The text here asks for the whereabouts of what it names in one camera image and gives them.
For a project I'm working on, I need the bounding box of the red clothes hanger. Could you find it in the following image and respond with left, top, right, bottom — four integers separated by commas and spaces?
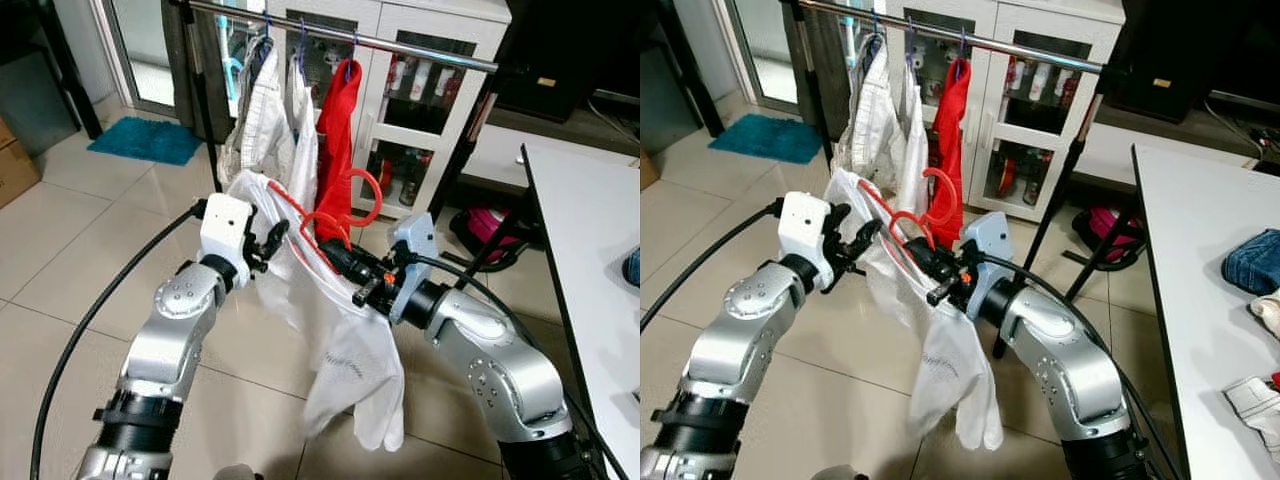
858, 167, 961, 271
268, 168, 384, 276

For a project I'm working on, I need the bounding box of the hanging plain white garment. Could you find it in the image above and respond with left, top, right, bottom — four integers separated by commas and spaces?
893, 65, 931, 216
283, 60, 321, 241

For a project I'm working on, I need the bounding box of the hanging red garment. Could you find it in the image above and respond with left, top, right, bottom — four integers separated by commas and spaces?
315, 58, 363, 246
930, 58, 973, 241

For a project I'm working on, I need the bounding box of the hanging white patterned garment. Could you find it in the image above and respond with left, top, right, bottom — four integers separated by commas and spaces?
220, 40, 296, 186
835, 40, 906, 186

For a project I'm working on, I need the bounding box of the pink and black bag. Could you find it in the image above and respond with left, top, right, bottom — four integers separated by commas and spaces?
450, 205, 526, 271
1072, 205, 1141, 266

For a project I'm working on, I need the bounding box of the teal floor mat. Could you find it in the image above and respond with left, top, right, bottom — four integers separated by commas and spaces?
708, 113, 823, 165
87, 117, 204, 167

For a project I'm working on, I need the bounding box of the black upright rack pole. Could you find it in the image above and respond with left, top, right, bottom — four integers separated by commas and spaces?
797, 0, 836, 186
183, 0, 221, 193

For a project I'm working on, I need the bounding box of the black slanted rack pole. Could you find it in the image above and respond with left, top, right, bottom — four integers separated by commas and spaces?
428, 68, 501, 226
995, 70, 1106, 359

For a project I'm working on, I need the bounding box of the white glass-door cabinet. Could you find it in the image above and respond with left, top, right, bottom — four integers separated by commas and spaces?
870, 0, 1266, 223
230, 0, 641, 216

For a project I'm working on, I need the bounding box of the large black box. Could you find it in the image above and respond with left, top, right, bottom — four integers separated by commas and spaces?
497, 0, 641, 121
1105, 0, 1280, 126

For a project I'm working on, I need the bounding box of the cream cloth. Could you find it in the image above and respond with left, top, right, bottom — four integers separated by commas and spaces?
1250, 290, 1280, 336

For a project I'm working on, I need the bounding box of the white garment with red trim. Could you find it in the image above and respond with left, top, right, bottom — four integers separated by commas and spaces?
1225, 372, 1280, 451

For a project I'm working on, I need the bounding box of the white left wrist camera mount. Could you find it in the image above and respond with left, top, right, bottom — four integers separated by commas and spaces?
778, 192, 834, 263
199, 193, 256, 263

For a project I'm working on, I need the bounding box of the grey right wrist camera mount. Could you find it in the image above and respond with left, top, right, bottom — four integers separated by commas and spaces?
962, 212, 1016, 326
388, 212, 441, 326

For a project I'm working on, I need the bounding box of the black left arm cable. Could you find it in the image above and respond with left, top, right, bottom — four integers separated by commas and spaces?
640, 200, 786, 336
28, 200, 208, 480

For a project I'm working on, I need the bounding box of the glass door with white frame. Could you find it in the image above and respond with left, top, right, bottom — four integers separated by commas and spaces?
725, 0, 801, 111
95, 0, 186, 116

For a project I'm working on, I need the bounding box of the metal clothes rack rail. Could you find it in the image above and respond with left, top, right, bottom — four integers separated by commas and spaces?
800, 0, 1103, 73
185, 0, 499, 73

